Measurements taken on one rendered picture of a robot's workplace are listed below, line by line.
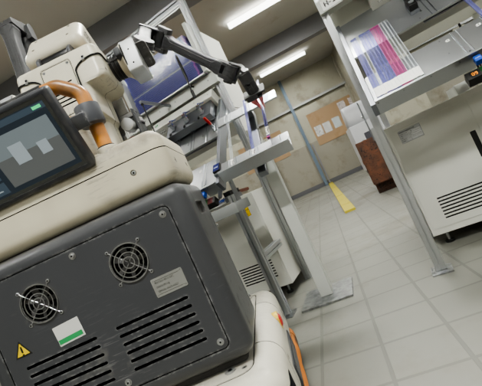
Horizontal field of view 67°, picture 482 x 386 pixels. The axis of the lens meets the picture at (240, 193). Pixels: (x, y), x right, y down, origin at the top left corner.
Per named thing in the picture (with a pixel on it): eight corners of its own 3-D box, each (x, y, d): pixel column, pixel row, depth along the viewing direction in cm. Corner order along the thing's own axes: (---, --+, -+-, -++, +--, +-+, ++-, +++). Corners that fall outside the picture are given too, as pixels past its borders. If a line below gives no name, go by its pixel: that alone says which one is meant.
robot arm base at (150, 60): (110, 55, 120) (143, 39, 120) (113, 50, 127) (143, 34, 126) (125, 79, 125) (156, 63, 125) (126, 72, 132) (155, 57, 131)
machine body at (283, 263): (297, 292, 202) (250, 191, 204) (198, 324, 231) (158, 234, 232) (319, 256, 262) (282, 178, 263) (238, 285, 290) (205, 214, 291)
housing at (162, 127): (224, 112, 225) (211, 95, 217) (165, 146, 245) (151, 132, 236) (225, 104, 231) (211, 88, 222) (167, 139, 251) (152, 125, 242)
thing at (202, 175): (220, 186, 179) (215, 182, 177) (126, 233, 206) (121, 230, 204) (220, 159, 192) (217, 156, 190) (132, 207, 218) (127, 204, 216)
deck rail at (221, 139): (226, 189, 179) (218, 182, 175) (223, 191, 180) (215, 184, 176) (227, 105, 227) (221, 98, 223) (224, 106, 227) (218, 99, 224)
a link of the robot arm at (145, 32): (133, 40, 168) (138, 18, 164) (162, 50, 173) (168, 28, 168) (126, 65, 132) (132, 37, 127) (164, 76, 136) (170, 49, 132)
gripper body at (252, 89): (245, 96, 171) (237, 83, 167) (264, 86, 168) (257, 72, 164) (246, 103, 166) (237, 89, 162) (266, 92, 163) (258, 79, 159)
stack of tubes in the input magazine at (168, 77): (201, 74, 220) (182, 34, 220) (139, 115, 240) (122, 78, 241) (210, 76, 231) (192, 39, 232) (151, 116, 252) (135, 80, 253)
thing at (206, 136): (223, 140, 205) (218, 135, 202) (139, 187, 232) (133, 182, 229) (224, 106, 227) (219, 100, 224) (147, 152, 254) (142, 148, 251)
